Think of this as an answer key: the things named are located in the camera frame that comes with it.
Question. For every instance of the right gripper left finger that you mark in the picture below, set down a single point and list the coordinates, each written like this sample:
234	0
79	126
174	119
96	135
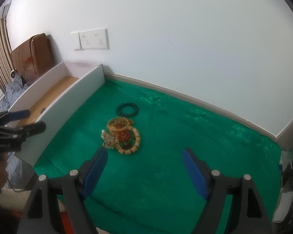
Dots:
42	214

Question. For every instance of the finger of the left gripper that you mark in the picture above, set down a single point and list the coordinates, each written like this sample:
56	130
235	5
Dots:
23	132
7	117

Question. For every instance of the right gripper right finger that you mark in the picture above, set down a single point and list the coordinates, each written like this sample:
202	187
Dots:
247	212

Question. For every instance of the blue grey bedding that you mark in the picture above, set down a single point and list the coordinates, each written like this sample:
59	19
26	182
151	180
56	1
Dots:
13	91

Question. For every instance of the cluttered items beside table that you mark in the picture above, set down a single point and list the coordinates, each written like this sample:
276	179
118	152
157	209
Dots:
282	221

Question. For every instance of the white cardboard box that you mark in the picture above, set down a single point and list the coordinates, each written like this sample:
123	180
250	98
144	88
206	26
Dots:
53	99

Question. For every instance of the beige curtain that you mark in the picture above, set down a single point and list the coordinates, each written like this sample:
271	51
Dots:
6	65

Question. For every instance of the brown wooden headboard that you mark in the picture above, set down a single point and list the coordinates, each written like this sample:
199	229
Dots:
33	58

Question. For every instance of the gold bangle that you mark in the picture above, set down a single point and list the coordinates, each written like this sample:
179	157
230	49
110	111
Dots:
119	124

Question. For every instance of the red bead ornament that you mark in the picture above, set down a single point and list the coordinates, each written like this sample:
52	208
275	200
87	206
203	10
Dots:
124	136

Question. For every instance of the green satin cloth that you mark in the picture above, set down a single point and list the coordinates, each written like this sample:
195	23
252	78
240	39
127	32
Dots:
150	191

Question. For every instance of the white wall switch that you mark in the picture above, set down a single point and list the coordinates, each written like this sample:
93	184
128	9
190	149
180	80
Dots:
75	37

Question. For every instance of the white wall socket panel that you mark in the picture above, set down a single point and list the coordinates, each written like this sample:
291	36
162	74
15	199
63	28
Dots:
94	39

